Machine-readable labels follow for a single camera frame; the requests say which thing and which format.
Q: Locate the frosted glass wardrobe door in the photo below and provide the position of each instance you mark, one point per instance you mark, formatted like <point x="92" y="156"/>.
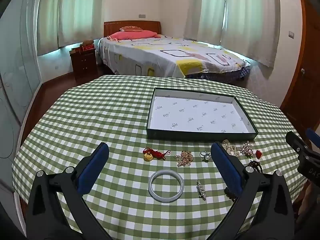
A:
<point x="20" y="55"/>

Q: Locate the pink pillow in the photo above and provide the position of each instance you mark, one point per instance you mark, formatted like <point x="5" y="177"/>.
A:
<point x="135" y="34"/>

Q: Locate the pearl rhinestone brooch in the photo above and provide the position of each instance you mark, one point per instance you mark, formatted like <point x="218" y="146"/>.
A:
<point x="246" y="150"/>

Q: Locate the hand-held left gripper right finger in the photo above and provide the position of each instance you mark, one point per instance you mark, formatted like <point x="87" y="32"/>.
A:
<point x="226" y="165"/>

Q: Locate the blue plaid bed sheet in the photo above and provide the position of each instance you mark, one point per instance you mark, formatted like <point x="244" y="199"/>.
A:
<point x="225" y="73"/>

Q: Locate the red box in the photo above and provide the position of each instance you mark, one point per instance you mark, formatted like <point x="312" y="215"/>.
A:
<point x="87" y="47"/>

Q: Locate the white sheer curtain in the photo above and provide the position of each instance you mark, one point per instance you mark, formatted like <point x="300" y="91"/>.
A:
<point x="82" y="10"/>
<point x="48" y="17"/>
<point x="252" y="22"/>
<point x="205" y="10"/>

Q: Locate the white jade bangle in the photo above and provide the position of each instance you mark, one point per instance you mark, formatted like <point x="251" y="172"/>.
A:
<point x="166" y="173"/>

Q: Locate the dark wooden nightstand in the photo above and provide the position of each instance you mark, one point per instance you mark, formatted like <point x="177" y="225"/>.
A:
<point x="83" y="62"/>

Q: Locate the wooden bed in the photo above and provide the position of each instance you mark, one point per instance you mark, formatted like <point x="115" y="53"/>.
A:
<point x="112" y="27"/>

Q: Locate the white light switch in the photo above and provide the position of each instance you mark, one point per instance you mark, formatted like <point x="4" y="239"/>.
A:
<point x="291" y="34"/>

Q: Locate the brown plush toy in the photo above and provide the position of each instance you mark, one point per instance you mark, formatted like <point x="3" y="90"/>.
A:
<point x="87" y="42"/>

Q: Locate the green checkered tablecloth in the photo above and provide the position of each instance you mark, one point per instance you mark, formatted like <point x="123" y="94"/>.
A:
<point x="112" y="117"/>

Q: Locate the dark green shallow box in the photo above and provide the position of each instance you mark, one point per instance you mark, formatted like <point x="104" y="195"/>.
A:
<point x="200" y="115"/>

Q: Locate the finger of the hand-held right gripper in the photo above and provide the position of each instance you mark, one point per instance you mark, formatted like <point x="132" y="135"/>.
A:
<point x="296" y="141"/>
<point x="313" y="135"/>

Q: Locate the silver rhinestone brooch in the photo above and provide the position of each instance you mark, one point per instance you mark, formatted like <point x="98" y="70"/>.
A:
<point x="201" y="191"/>

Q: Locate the red rose earring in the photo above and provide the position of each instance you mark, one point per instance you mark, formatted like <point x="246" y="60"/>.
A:
<point x="258" y="154"/>

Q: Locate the person's right forearm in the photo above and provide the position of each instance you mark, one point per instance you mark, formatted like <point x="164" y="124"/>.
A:
<point x="307" y="200"/>

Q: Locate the brown wooden door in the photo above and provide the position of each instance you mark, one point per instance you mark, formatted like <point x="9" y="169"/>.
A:
<point x="300" y="92"/>

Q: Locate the patterned white bedspread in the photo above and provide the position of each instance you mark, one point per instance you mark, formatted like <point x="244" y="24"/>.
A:
<point x="162" y="45"/>

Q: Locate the small patterned pillow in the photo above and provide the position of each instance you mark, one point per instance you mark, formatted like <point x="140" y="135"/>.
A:
<point x="130" y="28"/>

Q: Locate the metal door knob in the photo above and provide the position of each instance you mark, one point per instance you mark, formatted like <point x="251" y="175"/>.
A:
<point x="303" y="72"/>

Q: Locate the dark brown pendant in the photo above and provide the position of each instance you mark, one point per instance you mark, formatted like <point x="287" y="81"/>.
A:
<point x="229" y="195"/>

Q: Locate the small brown box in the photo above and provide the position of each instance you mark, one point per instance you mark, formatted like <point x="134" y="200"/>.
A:
<point x="74" y="51"/>

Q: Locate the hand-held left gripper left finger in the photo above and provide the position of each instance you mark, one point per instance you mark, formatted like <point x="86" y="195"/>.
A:
<point x="93" y="165"/>

